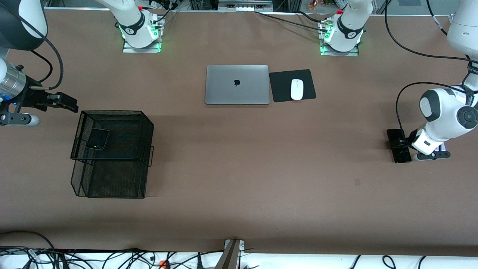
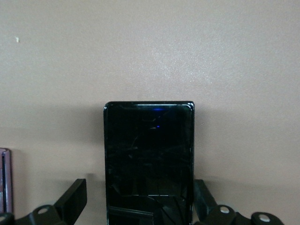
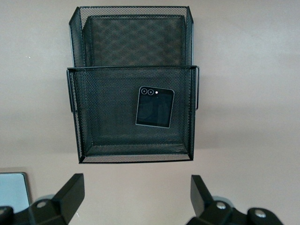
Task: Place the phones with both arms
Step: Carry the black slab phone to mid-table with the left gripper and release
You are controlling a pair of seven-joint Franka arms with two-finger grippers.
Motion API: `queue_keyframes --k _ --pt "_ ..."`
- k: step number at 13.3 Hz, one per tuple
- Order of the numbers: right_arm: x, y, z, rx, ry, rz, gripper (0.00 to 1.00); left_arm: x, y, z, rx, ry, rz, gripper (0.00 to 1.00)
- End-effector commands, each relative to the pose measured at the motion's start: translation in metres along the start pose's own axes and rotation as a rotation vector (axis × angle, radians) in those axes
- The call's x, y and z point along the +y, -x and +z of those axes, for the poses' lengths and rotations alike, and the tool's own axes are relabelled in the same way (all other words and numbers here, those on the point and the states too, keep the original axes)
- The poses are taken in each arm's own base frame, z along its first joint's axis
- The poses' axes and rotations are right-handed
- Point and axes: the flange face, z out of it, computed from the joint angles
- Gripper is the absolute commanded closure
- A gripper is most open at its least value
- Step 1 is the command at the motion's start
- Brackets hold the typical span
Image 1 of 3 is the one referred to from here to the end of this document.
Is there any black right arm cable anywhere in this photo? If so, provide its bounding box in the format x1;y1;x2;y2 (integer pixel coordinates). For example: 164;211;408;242
30;35;64;91

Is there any black mesh two-tier tray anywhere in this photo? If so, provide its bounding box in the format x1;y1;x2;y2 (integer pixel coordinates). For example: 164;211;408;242
70;110;155;199

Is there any black flip phone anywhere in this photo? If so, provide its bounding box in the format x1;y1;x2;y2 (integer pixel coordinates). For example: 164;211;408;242
86;128;111;151

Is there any silver closed laptop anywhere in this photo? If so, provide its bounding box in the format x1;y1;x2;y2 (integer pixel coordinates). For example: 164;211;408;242
205;65;270;105

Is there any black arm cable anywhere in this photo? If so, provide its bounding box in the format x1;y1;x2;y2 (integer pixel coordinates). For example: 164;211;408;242
384;0;478;140
30;35;64;91

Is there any black cable on table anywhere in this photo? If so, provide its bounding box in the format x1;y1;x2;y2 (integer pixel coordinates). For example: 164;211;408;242
255;11;329;32

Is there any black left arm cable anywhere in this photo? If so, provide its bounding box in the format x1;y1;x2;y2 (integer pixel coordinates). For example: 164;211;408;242
384;0;478;140

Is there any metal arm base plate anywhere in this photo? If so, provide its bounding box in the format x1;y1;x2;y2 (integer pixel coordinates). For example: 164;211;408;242
122;39;162;53
320;44;360;57

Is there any black slab smartphone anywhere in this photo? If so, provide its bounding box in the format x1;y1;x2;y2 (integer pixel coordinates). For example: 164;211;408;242
386;129;412;164

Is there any white computer mouse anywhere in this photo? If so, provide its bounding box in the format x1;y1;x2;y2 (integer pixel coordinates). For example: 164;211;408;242
291;79;304;101

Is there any grey looped cable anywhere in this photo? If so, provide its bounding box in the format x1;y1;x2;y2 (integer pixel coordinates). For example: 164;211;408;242
0;231;56;251

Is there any black mouse pad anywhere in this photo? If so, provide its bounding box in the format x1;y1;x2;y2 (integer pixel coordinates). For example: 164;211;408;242
269;69;317;103

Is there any silver socket strip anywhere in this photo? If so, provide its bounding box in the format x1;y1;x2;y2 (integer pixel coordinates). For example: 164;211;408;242
218;0;274;12

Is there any aluminium profile post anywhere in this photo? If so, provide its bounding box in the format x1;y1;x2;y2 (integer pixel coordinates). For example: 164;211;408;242
215;239;245;269

